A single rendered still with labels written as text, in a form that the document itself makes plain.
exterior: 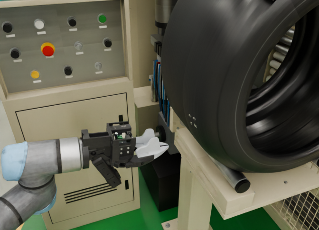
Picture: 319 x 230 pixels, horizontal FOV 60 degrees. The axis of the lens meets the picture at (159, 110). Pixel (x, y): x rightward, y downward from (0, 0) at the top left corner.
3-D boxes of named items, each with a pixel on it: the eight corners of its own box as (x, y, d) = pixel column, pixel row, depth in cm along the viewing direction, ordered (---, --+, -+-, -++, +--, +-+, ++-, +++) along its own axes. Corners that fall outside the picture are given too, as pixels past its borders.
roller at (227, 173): (180, 123, 100) (183, 112, 98) (190, 123, 102) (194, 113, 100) (234, 195, 73) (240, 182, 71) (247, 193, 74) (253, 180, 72)
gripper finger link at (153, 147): (175, 138, 65) (137, 142, 62) (172, 157, 68) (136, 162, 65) (170, 130, 68) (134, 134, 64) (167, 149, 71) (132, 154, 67)
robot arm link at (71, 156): (63, 180, 59) (60, 156, 65) (85, 177, 61) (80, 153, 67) (60, 152, 55) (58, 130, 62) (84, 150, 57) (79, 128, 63)
